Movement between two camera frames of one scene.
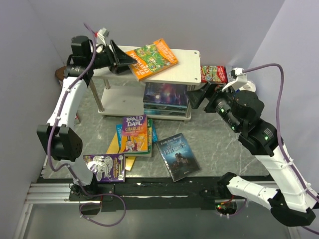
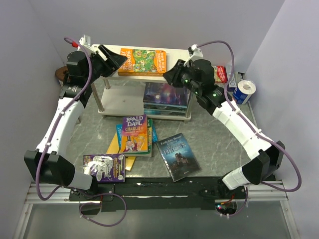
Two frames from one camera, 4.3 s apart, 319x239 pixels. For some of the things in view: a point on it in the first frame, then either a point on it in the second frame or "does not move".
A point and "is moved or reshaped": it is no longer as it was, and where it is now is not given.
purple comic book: [107, 168] does not move
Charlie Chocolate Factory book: [134, 134] does not move
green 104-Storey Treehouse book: [149, 132] does not move
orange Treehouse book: [151, 58] is moved or reshaped
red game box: [213, 73] does not move
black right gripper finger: [196, 96] -> [170, 74]
